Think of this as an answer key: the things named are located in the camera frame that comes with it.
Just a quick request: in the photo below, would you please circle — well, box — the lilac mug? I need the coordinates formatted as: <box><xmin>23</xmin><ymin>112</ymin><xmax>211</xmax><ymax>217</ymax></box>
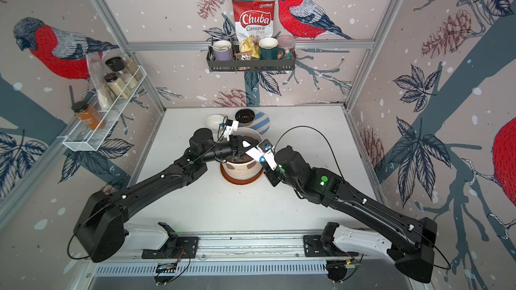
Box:
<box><xmin>211</xmin><ymin>40</ymin><xmax>233</xmax><ymax>61</ymax></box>

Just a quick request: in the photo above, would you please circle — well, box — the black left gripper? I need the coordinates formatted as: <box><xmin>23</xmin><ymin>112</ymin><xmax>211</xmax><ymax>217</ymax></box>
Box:
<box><xmin>201</xmin><ymin>135</ymin><xmax>258</xmax><ymax>164</ymax></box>

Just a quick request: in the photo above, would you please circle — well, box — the dark wall shelf basket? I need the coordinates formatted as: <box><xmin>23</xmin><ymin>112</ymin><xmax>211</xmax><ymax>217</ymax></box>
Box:
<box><xmin>206</xmin><ymin>45</ymin><xmax>297</xmax><ymax>72</ymax></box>

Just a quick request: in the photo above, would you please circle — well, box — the white wire wall rack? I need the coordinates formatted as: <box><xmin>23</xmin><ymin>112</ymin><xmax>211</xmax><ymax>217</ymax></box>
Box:
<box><xmin>63</xmin><ymin>65</ymin><xmax>147</xmax><ymax>152</ymax></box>

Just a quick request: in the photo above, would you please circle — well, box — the blue striped plate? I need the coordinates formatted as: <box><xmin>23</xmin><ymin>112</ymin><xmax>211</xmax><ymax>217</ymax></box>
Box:
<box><xmin>250</xmin><ymin>111</ymin><xmax>271</xmax><ymax>136</ymax></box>

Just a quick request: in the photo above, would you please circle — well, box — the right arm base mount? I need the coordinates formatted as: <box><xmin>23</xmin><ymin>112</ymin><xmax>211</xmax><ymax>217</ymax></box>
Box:
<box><xmin>303</xmin><ymin>222</ymin><xmax>359</xmax><ymax>257</ymax></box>

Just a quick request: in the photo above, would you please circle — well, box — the clear plastic bag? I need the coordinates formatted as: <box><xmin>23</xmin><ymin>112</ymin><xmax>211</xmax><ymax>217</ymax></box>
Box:
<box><xmin>86</xmin><ymin>52</ymin><xmax>116</xmax><ymax>111</ymax></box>

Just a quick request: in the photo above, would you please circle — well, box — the white ceramic flower pot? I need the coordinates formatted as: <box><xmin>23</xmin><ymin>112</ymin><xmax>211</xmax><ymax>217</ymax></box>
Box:
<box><xmin>220</xmin><ymin>128</ymin><xmax>263</xmax><ymax>185</ymax></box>

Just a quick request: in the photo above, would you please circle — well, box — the pink lidded glass jar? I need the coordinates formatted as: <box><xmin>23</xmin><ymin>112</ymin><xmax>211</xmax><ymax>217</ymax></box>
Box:
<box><xmin>277</xmin><ymin>35</ymin><xmax>296</xmax><ymax>60</ymax></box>

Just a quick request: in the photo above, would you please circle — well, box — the small black bowl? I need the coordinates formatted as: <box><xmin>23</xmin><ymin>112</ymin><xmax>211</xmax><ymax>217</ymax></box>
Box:
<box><xmin>235</xmin><ymin>109</ymin><xmax>255</xmax><ymax>127</ymax></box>

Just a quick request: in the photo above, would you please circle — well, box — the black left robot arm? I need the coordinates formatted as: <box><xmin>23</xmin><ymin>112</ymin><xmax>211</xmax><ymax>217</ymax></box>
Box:
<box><xmin>73</xmin><ymin>128</ymin><xmax>259</xmax><ymax>263</ymax></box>

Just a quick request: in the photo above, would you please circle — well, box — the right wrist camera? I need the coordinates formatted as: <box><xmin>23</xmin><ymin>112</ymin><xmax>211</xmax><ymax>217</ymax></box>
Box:
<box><xmin>257</xmin><ymin>139</ymin><xmax>278</xmax><ymax>171</ymax></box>

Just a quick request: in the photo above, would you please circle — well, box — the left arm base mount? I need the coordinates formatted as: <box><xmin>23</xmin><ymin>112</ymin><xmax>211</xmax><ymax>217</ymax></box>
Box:
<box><xmin>142</xmin><ymin>222</ymin><xmax>200</xmax><ymax>259</ymax></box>

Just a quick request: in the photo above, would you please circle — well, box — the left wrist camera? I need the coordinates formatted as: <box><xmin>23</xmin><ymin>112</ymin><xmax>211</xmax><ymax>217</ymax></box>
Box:
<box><xmin>223</xmin><ymin>119</ymin><xmax>239</xmax><ymax>140</ymax></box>

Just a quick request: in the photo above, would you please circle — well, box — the blue white scrub brush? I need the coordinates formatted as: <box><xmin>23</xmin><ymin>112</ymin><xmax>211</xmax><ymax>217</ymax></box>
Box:
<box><xmin>245</xmin><ymin>146</ymin><xmax>267</xmax><ymax>163</ymax></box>

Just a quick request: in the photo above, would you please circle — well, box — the red Chuba chips bag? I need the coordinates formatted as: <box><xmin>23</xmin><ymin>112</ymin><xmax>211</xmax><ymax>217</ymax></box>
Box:
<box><xmin>232</xmin><ymin>0</ymin><xmax>275</xmax><ymax>59</ymax></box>

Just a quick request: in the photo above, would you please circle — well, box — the black lidded spice jar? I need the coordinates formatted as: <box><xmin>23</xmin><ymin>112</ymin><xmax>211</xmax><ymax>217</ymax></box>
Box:
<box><xmin>104</xmin><ymin>73</ymin><xmax>131</xmax><ymax>99</ymax></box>
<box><xmin>105</xmin><ymin>56</ymin><xmax>138</xmax><ymax>90</ymax></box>

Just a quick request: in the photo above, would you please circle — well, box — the small white bowl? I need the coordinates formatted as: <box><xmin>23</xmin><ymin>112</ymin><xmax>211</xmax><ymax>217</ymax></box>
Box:
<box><xmin>205</xmin><ymin>114</ymin><xmax>226</xmax><ymax>131</ymax></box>

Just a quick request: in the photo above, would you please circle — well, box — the green mug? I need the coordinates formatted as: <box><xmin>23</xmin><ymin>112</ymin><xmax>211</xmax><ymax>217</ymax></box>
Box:
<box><xmin>259</xmin><ymin>37</ymin><xmax>278</xmax><ymax>60</ymax></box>

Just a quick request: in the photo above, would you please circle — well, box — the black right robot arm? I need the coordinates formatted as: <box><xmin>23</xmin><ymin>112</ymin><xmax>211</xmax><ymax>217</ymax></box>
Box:
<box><xmin>259</xmin><ymin>142</ymin><xmax>438</xmax><ymax>283</ymax></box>

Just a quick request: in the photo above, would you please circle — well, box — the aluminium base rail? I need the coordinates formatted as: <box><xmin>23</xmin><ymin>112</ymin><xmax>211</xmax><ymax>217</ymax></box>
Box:
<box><xmin>80</xmin><ymin>230</ymin><xmax>420</xmax><ymax>263</ymax></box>

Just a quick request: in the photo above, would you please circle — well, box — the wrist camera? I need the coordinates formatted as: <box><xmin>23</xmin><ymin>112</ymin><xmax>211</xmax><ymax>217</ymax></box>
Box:
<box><xmin>223</xmin><ymin>119</ymin><xmax>239</xmax><ymax>140</ymax></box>
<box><xmin>257</xmin><ymin>139</ymin><xmax>278</xmax><ymax>171</ymax></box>

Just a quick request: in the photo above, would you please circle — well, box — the orange spice jar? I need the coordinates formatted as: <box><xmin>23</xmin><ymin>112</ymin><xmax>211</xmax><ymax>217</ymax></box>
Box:
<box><xmin>71</xmin><ymin>101</ymin><xmax>105</xmax><ymax>130</ymax></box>

